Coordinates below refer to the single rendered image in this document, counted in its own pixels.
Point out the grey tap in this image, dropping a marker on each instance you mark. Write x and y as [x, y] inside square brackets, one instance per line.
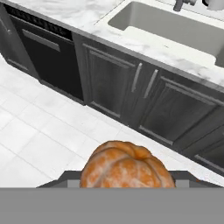
[182, 4]

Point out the orange peeled tangerine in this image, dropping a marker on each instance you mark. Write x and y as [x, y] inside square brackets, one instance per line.
[126, 167]

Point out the black dishwasher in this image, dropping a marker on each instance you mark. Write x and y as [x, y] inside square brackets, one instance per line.
[48, 52]

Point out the white round container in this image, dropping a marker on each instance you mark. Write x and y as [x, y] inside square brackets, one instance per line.
[214, 4]

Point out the grey sink basin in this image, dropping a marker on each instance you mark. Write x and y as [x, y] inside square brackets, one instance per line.
[178, 27]

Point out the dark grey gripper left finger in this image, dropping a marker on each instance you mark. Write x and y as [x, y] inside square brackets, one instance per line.
[70, 178]

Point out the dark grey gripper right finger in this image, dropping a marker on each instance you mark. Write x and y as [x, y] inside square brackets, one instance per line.
[186, 180]

